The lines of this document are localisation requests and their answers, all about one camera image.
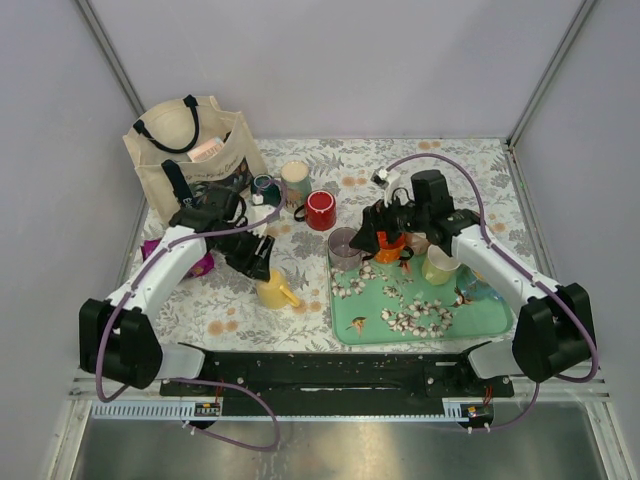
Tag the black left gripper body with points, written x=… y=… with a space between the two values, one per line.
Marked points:
x=240 y=250

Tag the pink box in bag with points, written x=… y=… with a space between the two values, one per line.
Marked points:
x=206 y=150

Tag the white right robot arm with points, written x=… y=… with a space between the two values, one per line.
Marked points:
x=554 y=330

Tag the lime green mug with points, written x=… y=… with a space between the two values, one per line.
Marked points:
x=438 y=268

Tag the yellow mug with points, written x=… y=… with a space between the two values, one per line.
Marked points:
x=275 y=293

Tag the dark green mug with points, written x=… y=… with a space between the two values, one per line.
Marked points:
x=266 y=186

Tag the small pale pink mug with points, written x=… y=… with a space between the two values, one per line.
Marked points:
x=418 y=242

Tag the blue glazed mug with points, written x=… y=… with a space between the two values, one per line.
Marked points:
x=474 y=287

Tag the green hummingbird tray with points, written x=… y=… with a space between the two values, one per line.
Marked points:
x=379 y=304

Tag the cream floral mug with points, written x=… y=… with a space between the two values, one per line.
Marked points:
x=296 y=176

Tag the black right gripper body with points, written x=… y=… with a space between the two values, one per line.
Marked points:
x=395 y=218

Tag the beige canvas tote bag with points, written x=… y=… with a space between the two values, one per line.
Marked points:
x=170 y=129

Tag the lilac mug black handle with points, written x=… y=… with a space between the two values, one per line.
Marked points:
x=341 y=255

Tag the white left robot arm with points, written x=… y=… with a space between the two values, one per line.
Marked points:
x=117 y=340

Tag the floral table mat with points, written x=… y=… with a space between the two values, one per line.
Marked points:
x=221 y=311

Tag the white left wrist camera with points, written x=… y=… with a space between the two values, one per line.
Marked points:
x=258 y=213

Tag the purple snack packet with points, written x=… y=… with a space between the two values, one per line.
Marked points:
x=199 y=269

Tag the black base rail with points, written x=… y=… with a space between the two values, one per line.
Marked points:
x=338 y=384

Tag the red mug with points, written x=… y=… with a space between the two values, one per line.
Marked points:
x=318 y=211

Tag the orange mug black handle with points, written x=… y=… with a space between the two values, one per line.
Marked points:
x=396 y=251

